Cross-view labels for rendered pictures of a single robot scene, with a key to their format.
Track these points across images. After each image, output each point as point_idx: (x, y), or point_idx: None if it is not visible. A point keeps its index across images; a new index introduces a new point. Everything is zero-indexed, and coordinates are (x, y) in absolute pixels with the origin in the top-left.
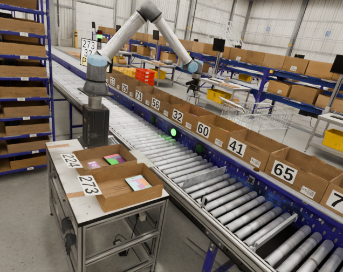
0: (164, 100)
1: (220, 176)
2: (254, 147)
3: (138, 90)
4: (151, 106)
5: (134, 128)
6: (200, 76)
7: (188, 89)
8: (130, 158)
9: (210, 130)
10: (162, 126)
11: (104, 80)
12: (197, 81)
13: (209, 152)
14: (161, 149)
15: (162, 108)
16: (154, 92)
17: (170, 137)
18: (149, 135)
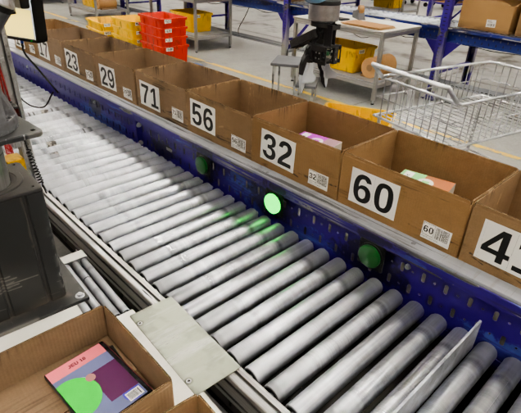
0: (224, 98)
1: (470, 365)
2: None
3: (147, 82)
4: (190, 125)
5: (151, 205)
6: (338, 14)
7: (303, 64)
8: (146, 366)
9: (401, 197)
10: (233, 183)
11: None
12: (332, 32)
13: (405, 267)
14: (246, 276)
15: (224, 129)
16: (192, 78)
17: (265, 220)
18: (198, 224)
